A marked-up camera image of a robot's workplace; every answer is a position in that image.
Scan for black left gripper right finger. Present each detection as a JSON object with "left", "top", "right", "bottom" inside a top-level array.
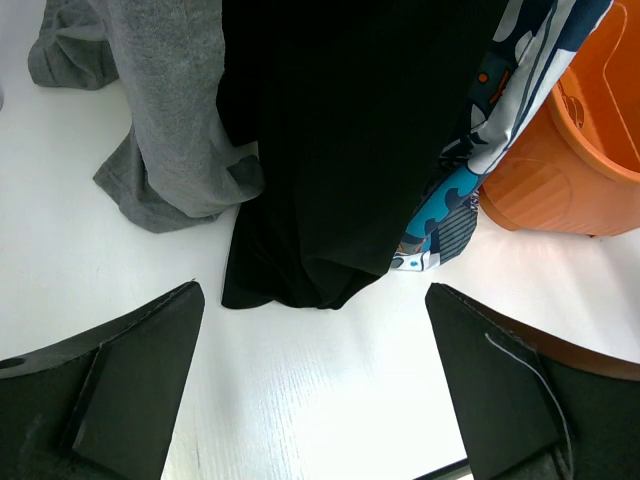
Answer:
[{"left": 425, "top": 283, "right": 639, "bottom": 479}]

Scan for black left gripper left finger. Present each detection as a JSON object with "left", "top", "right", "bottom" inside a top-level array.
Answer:
[{"left": 1, "top": 281, "right": 205, "bottom": 479}]

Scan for black shorts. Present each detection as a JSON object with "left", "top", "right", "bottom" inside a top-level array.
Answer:
[{"left": 216, "top": 1, "right": 506, "bottom": 310}]

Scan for blue orange patterned shorts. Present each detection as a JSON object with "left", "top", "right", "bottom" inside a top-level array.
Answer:
[{"left": 391, "top": 0, "right": 612, "bottom": 272}]

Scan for grey shorts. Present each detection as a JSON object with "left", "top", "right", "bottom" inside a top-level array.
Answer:
[{"left": 27, "top": 1, "right": 265, "bottom": 233}]

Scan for orange plastic basket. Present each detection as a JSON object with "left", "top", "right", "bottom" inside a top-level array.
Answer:
[{"left": 479, "top": 1, "right": 639, "bottom": 236}]

